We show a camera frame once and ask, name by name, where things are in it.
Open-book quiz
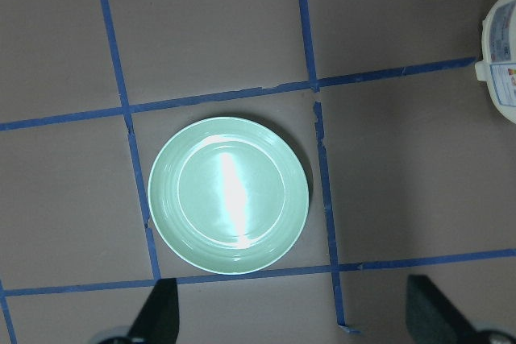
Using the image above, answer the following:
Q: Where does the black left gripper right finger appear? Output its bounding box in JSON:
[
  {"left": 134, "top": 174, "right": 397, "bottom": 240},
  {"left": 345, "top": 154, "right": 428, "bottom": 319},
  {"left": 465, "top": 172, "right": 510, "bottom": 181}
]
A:
[{"left": 406, "top": 275, "right": 482, "bottom": 344}]

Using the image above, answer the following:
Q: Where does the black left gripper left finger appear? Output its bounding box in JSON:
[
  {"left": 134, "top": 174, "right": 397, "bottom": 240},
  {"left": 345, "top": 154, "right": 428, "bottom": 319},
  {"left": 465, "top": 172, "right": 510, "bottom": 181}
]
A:
[{"left": 127, "top": 278, "right": 179, "bottom": 344}]

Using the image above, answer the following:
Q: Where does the white rice cooker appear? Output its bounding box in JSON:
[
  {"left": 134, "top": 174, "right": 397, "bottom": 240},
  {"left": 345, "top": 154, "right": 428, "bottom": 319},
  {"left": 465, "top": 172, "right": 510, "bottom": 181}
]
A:
[{"left": 475, "top": 0, "right": 515, "bottom": 122}]

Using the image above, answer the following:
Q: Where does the green plate near left arm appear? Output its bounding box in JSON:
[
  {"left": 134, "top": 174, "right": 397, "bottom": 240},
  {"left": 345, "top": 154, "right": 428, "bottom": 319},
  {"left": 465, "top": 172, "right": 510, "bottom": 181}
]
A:
[{"left": 148, "top": 117, "right": 310, "bottom": 276}]

